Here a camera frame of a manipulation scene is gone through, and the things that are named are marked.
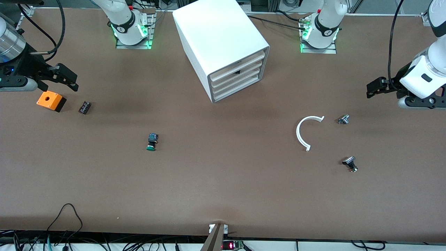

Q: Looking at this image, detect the green push button switch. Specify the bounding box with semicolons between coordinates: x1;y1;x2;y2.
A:
146;133;159;152

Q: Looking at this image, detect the white drawer cabinet housing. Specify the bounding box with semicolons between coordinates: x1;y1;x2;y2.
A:
172;0;270;104

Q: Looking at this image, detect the device with red display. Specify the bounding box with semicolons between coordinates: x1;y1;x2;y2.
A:
222;240;245;251

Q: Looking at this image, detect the black left camera bracket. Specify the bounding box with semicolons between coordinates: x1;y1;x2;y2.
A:
406;85;446;109

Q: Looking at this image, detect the black camera bracket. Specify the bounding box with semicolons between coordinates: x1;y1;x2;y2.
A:
406;85;446;109
0;63;30;84

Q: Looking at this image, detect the black right camera bracket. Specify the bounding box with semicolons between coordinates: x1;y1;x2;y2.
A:
0;63;30;84

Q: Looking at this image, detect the orange button enclosure box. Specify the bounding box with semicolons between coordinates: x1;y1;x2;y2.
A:
36;91;67;113

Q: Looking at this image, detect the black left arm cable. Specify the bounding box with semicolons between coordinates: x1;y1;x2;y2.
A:
388;0;405;94

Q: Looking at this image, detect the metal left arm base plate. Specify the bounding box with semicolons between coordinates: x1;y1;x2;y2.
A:
300;16;338;54

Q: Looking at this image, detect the black switch with grey cap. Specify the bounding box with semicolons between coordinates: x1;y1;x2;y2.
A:
342;157;358;173

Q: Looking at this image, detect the white semicircular plastic bracket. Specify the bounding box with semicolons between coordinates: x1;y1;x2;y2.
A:
296;115;325;152

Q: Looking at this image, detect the thin black looped cable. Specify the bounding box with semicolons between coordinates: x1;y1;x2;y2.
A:
46;203;84;241

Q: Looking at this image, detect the black cable behind cabinet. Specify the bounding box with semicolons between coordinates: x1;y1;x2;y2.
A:
247;15;309;31

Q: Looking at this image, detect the black cable under table edge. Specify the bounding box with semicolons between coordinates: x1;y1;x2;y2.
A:
350;240;386;250

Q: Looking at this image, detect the grey wooden camera post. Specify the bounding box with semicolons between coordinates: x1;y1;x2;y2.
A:
200;223;225;251

